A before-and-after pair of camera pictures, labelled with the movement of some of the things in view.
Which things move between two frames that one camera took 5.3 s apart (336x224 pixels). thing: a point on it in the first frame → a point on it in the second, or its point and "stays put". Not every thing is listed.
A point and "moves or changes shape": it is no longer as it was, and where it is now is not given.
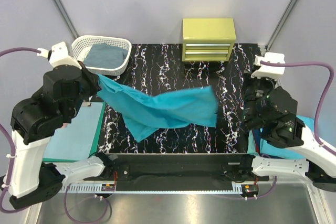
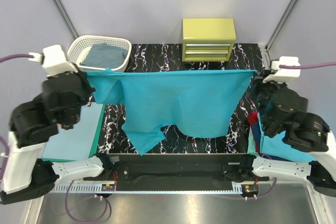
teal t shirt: (148, 115) moves or changes shape
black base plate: (177, 171) stays put
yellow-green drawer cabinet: (208, 39) stays put
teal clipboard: (95, 143) stays put
